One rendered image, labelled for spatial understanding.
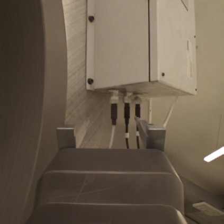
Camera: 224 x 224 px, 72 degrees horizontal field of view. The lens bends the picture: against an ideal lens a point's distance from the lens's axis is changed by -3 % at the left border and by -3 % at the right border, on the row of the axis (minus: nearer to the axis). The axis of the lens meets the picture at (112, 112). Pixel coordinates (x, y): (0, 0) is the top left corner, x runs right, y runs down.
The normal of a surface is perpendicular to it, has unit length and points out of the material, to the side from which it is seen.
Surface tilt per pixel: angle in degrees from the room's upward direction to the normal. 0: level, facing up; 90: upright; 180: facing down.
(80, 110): 90
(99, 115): 90
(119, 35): 137
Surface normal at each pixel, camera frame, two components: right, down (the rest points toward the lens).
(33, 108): -0.66, -0.11
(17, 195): -0.62, -0.33
